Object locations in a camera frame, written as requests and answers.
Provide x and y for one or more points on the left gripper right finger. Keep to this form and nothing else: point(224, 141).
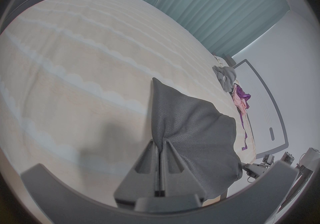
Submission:
point(182, 183)

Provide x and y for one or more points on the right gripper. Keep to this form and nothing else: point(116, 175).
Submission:
point(261, 169)

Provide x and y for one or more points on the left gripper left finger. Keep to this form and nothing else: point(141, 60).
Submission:
point(140, 183)

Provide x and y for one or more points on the black T-shirt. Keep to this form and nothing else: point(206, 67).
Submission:
point(200, 138)

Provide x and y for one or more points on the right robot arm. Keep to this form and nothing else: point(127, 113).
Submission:
point(287, 159)

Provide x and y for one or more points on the bed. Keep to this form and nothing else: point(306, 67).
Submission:
point(87, 68)

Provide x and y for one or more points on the pink garment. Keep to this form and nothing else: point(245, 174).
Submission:
point(238, 103)

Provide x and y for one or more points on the purple garment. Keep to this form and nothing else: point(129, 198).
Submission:
point(242, 94)

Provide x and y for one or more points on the grey garment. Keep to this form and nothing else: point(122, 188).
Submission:
point(226, 78)

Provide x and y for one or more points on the grey bedside table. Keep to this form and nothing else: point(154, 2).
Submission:
point(228, 59)

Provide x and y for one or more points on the white printed pillow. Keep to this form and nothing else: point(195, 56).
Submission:
point(218, 60)

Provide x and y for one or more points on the black chest of drawers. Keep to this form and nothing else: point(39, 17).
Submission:
point(32, 0)

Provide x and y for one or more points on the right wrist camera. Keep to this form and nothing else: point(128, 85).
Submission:
point(268, 159)

